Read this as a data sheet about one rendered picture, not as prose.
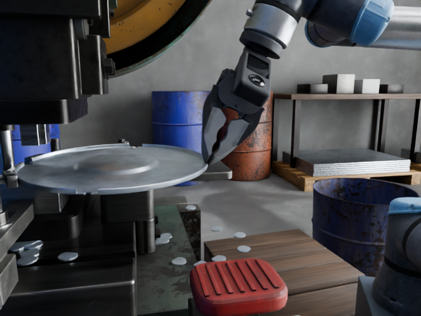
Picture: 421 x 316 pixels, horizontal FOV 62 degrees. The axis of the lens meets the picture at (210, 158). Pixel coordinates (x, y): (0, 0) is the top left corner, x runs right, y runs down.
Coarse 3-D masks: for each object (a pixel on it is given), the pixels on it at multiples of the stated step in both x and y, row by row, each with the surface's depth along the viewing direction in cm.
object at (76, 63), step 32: (0, 32) 43; (32, 32) 44; (64, 32) 45; (0, 64) 44; (32, 64) 45; (64, 64) 45; (96, 64) 49; (0, 96) 45; (32, 96) 45; (64, 96) 46
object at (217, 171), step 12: (216, 168) 56; (228, 168) 56; (192, 180) 52; (204, 180) 53; (132, 192) 53; (144, 192) 53; (108, 204) 53; (120, 204) 53; (132, 204) 53; (144, 204) 54; (108, 216) 53; (120, 216) 53; (132, 216) 54; (144, 216) 54; (156, 216) 62; (144, 228) 54; (144, 240) 55; (144, 252) 55
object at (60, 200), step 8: (0, 176) 51; (0, 184) 47; (8, 192) 47; (16, 192) 47; (24, 192) 47; (32, 192) 48; (40, 192) 48; (48, 192) 48; (8, 200) 47; (16, 200) 47; (24, 200) 48; (32, 200) 48; (40, 200) 48; (48, 200) 48; (56, 200) 48; (64, 200) 52; (40, 208) 48; (48, 208) 48; (56, 208) 49
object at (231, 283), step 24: (216, 264) 29; (240, 264) 29; (264, 264) 29; (192, 288) 27; (216, 288) 26; (240, 288) 26; (264, 288) 26; (216, 312) 24; (240, 312) 25; (264, 312) 25
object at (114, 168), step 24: (120, 144) 70; (144, 144) 70; (24, 168) 54; (48, 168) 54; (72, 168) 54; (96, 168) 52; (120, 168) 52; (144, 168) 53; (168, 168) 54; (192, 168) 54; (72, 192) 42; (96, 192) 43; (120, 192) 43
